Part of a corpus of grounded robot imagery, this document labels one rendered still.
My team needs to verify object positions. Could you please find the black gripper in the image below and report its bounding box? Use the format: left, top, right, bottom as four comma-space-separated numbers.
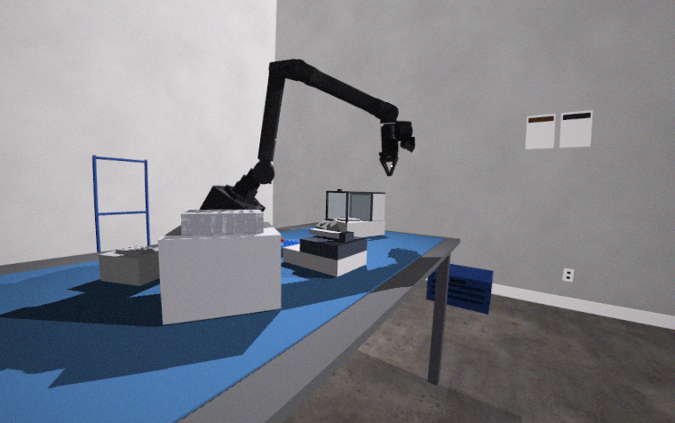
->
379, 138, 398, 176

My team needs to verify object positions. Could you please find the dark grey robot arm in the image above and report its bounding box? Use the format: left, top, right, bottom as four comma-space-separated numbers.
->
225, 59, 415, 206

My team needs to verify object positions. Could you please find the blue bench mat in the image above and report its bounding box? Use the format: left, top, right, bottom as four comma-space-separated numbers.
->
0, 231, 445, 423

